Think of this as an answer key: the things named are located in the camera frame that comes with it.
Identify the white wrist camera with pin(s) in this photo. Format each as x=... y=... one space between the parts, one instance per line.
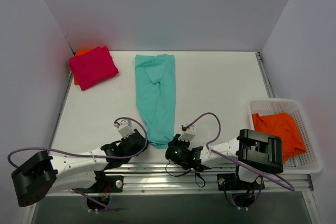
x=188 y=133
x=124 y=128

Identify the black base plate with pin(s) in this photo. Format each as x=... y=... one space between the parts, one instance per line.
x=112 y=184
x=231 y=182

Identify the teal t shirt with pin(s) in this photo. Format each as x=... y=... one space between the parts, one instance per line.
x=155 y=85

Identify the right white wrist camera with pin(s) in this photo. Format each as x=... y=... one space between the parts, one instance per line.
x=188 y=133

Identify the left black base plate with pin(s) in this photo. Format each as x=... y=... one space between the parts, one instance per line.
x=112 y=184

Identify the aluminium rail frame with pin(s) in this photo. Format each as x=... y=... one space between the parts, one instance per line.
x=152 y=179

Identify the white plastic basket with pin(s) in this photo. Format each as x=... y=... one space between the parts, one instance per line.
x=307 y=163

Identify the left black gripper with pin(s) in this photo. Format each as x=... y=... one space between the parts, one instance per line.
x=139 y=140

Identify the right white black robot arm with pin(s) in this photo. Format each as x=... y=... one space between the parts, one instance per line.
x=250 y=150

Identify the folded magenta t shirt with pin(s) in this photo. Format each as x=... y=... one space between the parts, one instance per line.
x=93 y=67

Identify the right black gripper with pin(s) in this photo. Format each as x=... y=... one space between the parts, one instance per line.
x=172 y=143

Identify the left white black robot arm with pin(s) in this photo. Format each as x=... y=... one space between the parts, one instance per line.
x=44 y=173

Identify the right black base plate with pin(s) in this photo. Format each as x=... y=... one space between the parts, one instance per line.
x=231 y=182

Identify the folded orange t shirt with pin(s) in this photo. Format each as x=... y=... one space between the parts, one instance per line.
x=79 y=53

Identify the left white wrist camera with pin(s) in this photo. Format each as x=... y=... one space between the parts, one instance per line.
x=124 y=128

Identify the orange t shirt in basket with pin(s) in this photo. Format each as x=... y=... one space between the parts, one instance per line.
x=281 y=125

